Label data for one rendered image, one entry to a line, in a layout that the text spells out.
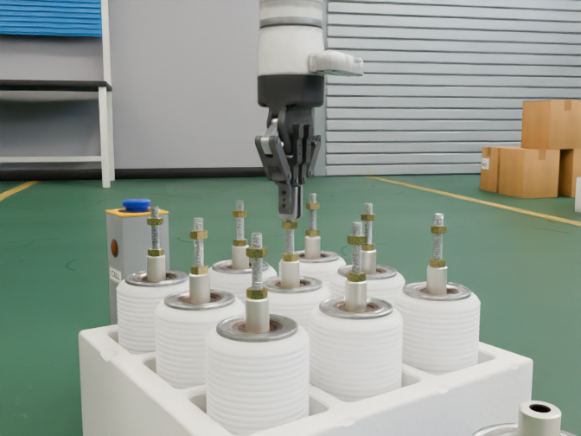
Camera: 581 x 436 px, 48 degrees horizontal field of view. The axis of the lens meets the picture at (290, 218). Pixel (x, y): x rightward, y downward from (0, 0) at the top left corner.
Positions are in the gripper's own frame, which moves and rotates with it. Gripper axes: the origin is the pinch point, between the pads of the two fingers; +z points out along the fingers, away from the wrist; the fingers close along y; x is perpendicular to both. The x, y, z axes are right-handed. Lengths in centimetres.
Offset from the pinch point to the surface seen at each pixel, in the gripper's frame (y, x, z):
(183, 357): 14.7, -4.8, 14.6
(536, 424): 30.9, 29.9, 7.4
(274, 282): 0.1, -2.0, 9.7
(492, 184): -385, -36, 29
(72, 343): -28, -63, 35
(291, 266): 0.9, 0.6, 7.3
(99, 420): 11.1, -19.8, 26.1
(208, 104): -405, -276, -28
